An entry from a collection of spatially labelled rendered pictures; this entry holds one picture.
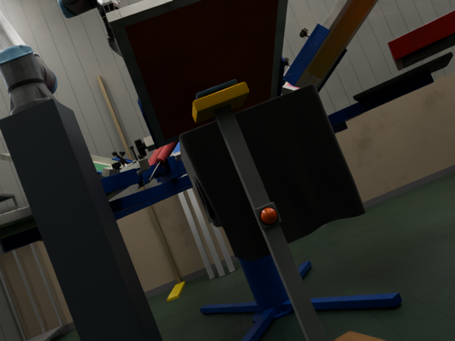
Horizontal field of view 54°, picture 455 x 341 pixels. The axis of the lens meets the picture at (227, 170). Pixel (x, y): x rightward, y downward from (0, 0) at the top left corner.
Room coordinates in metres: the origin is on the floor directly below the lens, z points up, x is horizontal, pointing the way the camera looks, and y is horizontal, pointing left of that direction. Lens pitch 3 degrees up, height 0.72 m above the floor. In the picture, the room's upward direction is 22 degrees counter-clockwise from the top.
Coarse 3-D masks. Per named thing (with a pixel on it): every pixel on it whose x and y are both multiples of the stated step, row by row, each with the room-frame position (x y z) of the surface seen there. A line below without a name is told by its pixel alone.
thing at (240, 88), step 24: (216, 96) 1.00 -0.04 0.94; (240, 96) 1.01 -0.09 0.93; (216, 120) 1.08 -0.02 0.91; (240, 144) 1.05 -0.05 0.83; (240, 168) 1.04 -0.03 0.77; (264, 192) 1.05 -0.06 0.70; (288, 264) 1.05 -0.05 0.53; (288, 288) 1.04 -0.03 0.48; (312, 312) 1.05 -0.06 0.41; (312, 336) 1.04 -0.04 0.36
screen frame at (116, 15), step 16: (144, 0) 1.28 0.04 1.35; (160, 0) 1.28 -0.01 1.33; (176, 0) 1.29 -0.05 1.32; (192, 0) 1.31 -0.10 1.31; (112, 16) 1.26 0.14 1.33; (128, 16) 1.27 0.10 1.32; (144, 16) 1.29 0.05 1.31; (128, 48) 1.38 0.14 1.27; (128, 64) 1.44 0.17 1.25; (272, 80) 1.89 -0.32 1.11; (144, 96) 1.63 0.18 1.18; (272, 96) 2.01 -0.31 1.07; (160, 144) 1.98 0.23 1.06
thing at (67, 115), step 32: (0, 128) 1.33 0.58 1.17; (32, 128) 1.33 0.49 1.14; (64, 128) 1.33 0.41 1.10; (32, 160) 1.33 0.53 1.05; (64, 160) 1.33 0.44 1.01; (32, 192) 1.33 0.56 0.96; (64, 192) 1.33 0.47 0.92; (96, 192) 1.41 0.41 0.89; (64, 224) 1.33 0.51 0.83; (96, 224) 1.33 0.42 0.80; (64, 256) 1.33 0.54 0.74; (96, 256) 1.33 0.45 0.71; (128, 256) 1.49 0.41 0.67; (64, 288) 1.33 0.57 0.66; (96, 288) 1.33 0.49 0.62; (128, 288) 1.35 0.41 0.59; (96, 320) 1.33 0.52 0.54; (128, 320) 1.33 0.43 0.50
